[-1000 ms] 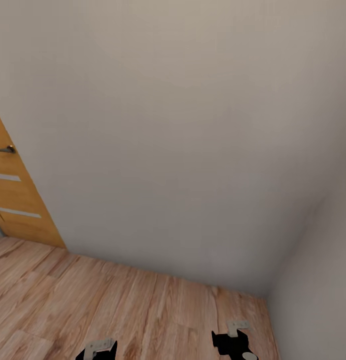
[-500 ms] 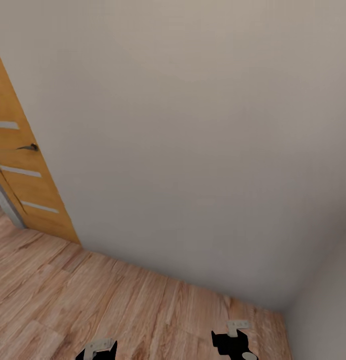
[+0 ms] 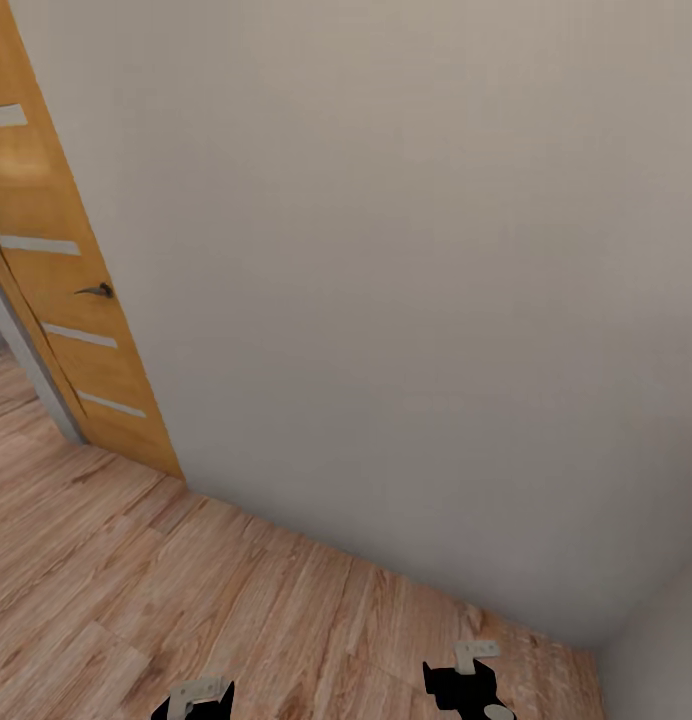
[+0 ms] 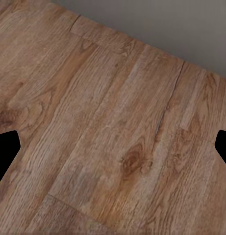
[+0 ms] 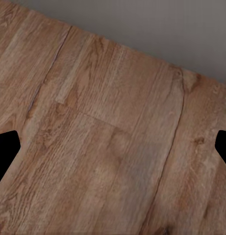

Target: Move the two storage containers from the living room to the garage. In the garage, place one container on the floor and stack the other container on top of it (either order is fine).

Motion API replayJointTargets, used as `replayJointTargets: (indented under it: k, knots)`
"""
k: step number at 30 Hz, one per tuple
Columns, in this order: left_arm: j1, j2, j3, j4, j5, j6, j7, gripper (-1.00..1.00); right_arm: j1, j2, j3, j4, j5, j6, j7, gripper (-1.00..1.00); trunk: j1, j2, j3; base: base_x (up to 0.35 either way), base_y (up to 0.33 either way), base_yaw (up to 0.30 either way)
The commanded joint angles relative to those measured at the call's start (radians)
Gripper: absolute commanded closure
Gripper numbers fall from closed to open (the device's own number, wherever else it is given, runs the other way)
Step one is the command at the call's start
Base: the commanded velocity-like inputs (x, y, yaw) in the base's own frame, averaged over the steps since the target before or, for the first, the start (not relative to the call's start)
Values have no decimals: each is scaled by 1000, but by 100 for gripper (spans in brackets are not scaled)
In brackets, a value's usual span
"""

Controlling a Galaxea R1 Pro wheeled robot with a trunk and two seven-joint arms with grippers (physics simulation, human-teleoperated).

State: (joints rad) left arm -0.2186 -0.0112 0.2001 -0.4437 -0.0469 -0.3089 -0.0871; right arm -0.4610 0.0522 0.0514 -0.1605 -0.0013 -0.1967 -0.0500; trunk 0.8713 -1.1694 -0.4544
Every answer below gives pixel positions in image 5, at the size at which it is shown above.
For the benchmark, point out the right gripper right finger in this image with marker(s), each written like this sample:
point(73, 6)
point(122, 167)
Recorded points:
point(220, 144)

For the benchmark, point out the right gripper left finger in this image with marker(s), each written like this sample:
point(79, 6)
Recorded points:
point(9, 147)

